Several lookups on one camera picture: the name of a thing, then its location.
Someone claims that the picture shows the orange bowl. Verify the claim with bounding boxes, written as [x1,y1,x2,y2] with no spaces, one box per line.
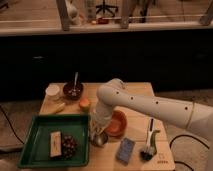
[105,110,127,137]

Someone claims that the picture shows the wooden table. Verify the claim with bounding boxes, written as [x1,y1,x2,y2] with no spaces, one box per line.
[39,83,175,171]

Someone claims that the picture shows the tan wooden block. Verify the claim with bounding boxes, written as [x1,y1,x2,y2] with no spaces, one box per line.
[50,131,62,158]

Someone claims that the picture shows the dark red bowl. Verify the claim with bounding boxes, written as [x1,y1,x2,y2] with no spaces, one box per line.
[63,82,83,100]

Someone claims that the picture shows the black cable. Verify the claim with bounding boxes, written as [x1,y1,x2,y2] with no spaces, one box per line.
[0,105,25,145]
[169,134,210,171]

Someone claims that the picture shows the orange fruit toy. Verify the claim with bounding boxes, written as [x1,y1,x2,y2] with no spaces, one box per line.
[79,98,91,112]

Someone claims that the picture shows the dark grape bunch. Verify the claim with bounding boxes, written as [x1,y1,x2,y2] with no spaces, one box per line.
[62,135,78,159]

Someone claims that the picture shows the blue sponge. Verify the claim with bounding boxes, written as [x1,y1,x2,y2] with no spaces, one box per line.
[116,138,135,164]

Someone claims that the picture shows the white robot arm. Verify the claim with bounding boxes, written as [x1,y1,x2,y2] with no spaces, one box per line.
[91,78,213,171]

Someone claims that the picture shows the black cable left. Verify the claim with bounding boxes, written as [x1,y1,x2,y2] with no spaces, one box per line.
[0,105,25,145]

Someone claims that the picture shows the white plastic cup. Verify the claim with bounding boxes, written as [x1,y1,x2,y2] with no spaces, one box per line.
[45,84,60,100]

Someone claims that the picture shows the metal spoon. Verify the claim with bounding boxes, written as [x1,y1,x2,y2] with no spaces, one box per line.
[71,72,78,96]

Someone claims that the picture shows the black cable right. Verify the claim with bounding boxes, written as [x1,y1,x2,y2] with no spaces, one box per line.
[169,134,210,171]

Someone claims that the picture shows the black office chair base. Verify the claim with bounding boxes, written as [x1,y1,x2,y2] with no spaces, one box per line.
[96,0,119,16]

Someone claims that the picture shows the green plastic tray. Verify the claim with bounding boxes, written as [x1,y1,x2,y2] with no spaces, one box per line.
[18,114,90,169]

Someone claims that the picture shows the small metal cup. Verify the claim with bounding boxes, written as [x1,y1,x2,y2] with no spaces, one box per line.
[93,133,108,147]

